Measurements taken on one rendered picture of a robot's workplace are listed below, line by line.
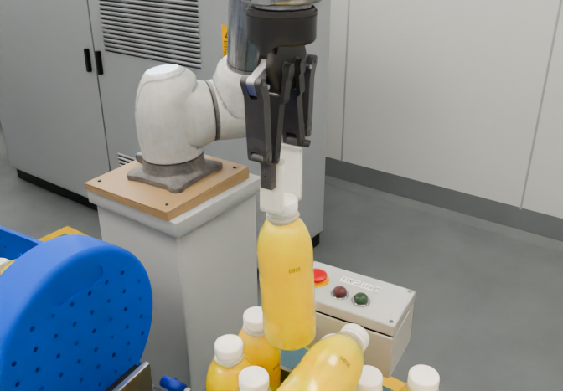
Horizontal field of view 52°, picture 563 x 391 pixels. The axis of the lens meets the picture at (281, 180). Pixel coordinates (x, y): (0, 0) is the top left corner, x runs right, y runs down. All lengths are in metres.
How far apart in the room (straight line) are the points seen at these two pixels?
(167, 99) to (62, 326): 0.70
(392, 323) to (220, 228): 0.71
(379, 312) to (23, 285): 0.49
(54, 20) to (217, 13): 1.15
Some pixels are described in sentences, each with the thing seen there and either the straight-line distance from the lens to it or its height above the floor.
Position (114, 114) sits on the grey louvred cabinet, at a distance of 3.16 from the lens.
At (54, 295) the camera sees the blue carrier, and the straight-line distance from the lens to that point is 0.81.
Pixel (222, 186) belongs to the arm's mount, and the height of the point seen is 1.02.
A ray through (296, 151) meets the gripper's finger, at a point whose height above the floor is 1.38.
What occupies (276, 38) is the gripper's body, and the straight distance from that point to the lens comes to 0.60.
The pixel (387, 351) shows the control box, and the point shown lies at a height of 1.05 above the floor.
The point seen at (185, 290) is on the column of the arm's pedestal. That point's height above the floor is 0.80.
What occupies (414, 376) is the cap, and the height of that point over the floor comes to 1.10.
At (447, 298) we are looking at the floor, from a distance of 2.88.
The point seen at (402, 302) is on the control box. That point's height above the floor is 1.10.
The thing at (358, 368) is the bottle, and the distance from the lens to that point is 0.73.
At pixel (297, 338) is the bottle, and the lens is 0.77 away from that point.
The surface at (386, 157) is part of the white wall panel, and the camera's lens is 3.69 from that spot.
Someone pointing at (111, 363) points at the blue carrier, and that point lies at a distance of 0.94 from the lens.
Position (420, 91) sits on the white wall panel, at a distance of 3.47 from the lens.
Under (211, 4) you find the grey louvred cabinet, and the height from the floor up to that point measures 1.29.
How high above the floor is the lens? 1.64
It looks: 25 degrees down
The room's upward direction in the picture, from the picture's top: straight up
